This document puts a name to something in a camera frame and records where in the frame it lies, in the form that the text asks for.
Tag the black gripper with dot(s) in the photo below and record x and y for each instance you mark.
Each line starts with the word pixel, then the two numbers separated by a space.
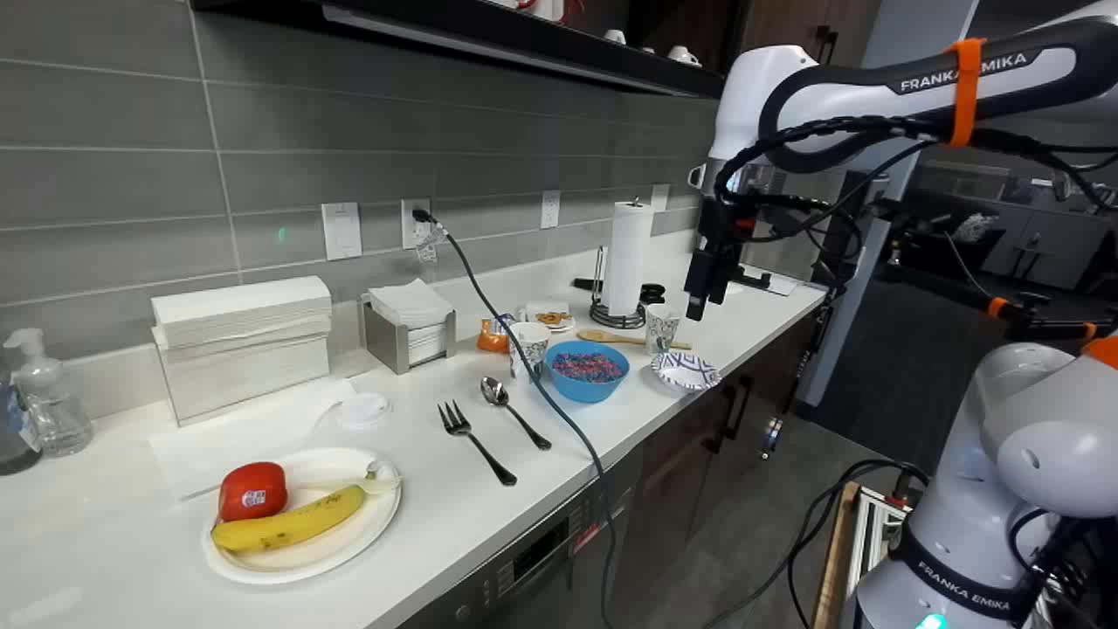
pixel 719 247

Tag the large white wall outlet plate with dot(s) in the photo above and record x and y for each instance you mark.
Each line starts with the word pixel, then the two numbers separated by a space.
pixel 339 232

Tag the clear glass cup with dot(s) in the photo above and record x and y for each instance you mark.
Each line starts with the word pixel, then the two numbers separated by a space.
pixel 662 328

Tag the blue bowl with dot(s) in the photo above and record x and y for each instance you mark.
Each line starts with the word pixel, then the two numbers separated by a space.
pixel 584 371

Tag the orange packet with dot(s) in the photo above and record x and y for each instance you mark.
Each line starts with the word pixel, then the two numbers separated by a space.
pixel 489 337

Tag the dark wall shelf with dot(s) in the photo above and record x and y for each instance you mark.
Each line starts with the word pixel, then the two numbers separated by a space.
pixel 465 28

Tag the white food container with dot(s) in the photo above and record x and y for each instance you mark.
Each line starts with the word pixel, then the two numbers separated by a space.
pixel 546 317

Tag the wooden utensil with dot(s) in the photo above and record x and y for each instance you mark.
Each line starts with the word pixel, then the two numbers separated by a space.
pixel 607 337

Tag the red white mug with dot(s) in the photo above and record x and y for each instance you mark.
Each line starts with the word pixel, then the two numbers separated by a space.
pixel 546 7

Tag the wooden cart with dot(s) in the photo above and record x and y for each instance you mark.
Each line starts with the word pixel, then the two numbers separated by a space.
pixel 840 547

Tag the small white plate blue markings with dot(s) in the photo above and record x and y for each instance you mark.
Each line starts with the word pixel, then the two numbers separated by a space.
pixel 684 371

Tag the small white wall outlet plate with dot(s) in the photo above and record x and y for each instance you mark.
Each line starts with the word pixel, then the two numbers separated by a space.
pixel 550 212
pixel 658 197

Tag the yellow banana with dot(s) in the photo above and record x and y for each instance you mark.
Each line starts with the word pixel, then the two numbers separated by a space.
pixel 290 525

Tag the white paper towel roll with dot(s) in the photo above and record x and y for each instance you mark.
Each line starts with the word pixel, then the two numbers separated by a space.
pixel 630 256

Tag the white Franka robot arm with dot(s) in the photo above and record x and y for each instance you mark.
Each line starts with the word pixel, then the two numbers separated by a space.
pixel 1024 465

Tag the white cup on shelf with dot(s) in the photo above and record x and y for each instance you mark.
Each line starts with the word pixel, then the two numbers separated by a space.
pixel 614 35
pixel 684 55

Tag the wall outlet with plug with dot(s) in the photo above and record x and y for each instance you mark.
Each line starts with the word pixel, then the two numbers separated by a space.
pixel 414 232

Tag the steel dishwasher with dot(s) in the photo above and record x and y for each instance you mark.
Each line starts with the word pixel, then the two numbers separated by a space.
pixel 527 571

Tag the red apple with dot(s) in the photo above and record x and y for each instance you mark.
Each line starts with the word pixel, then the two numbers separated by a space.
pixel 254 491

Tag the white paper towel box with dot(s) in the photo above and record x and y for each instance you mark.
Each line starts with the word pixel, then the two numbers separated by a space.
pixel 238 352

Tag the brown upper cabinet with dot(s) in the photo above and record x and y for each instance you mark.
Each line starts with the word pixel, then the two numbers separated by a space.
pixel 806 23

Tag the metal paper towel holder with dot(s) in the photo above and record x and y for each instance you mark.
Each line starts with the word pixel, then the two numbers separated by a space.
pixel 614 317

